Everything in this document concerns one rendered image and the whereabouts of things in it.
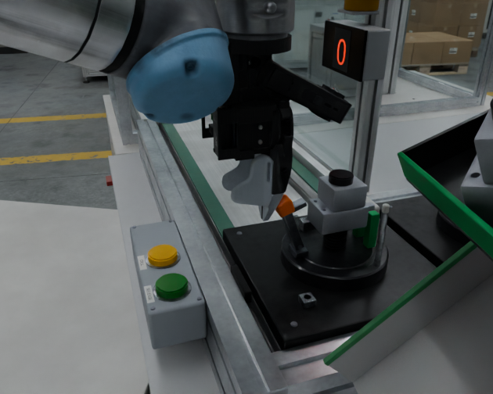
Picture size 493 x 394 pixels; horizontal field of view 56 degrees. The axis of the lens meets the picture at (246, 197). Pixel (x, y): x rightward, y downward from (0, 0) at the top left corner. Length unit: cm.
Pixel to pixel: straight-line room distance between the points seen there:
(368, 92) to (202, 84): 49
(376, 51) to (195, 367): 49
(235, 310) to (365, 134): 38
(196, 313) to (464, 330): 31
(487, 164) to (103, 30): 23
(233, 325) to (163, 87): 32
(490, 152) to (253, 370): 34
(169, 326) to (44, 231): 45
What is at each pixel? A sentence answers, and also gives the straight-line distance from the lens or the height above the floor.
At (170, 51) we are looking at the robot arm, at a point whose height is 128.
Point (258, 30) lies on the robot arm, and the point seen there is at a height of 127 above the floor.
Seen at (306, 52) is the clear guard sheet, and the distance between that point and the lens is 99.
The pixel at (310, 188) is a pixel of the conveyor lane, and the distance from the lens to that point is 89.
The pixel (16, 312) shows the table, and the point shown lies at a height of 86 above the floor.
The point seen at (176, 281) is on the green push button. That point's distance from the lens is 59.
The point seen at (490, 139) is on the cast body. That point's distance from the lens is 26.
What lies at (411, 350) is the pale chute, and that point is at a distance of 44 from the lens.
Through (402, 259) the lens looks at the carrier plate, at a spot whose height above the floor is 97.
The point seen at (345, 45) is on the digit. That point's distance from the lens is 74.
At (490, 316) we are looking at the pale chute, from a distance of 42.
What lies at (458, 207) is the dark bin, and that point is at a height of 121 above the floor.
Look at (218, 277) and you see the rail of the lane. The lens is 62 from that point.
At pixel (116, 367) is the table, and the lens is 66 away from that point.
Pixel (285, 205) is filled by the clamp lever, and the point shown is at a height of 107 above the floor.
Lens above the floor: 133
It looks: 27 degrees down
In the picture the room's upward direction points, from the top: straight up
